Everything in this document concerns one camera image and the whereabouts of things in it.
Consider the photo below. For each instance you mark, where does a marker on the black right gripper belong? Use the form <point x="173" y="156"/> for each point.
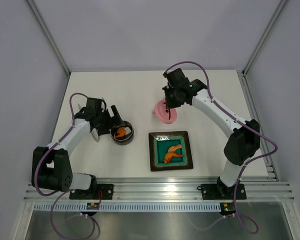
<point x="170" y="104"/>

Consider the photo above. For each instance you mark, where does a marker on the orange fried shrimp piece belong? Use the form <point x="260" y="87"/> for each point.
<point x="121" y="132"/>

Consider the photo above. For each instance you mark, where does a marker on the white slotted cable duct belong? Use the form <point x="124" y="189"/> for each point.
<point x="129" y="207"/>

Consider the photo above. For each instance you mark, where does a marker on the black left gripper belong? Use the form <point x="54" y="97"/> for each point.
<point x="116" y="120"/>

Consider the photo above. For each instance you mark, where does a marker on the black teal square plate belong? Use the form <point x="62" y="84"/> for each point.
<point x="159" y="142"/>

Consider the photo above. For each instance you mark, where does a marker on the pink round lid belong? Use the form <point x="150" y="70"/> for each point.
<point x="165" y="114"/>

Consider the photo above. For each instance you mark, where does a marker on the aluminium mounting rail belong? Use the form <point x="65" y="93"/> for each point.
<point x="184" y="189"/>

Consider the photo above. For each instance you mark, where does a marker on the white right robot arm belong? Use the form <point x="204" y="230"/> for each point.
<point x="243" y="140"/>

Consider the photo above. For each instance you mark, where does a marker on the left aluminium frame post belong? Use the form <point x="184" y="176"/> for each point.
<point x="35" y="11"/>

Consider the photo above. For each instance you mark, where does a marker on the right aluminium frame post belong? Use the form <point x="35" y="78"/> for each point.
<point x="265" y="35"/>

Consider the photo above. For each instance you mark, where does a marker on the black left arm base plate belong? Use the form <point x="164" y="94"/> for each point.
<point x="107" y="191"/>

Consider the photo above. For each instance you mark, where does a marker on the black round steel lunch box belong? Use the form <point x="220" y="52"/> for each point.
<point x="127" y="138"/>

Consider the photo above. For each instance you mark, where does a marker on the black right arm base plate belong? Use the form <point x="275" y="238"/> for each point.
<point x="212" y="191"/>

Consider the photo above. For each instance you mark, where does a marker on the orange fried chicken wing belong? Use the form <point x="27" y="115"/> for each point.
<point x="170" y="155"/>

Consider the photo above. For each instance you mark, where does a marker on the aluminium frame post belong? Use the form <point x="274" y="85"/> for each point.
<point x="265" y="35"/>
<point x="35" y="11"/>

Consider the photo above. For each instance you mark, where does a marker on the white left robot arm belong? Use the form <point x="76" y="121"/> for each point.
<point x="51" y="166"/>

